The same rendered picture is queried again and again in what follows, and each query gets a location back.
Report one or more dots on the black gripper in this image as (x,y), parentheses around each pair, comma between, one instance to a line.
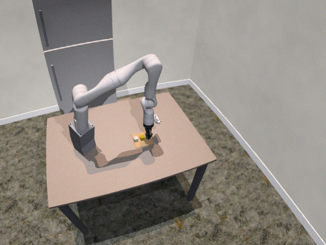
(148,130)

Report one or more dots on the orange flat mat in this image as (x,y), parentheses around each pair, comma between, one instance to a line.
(142,143)

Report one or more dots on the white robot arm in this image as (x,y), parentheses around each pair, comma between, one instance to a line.
(82,97)

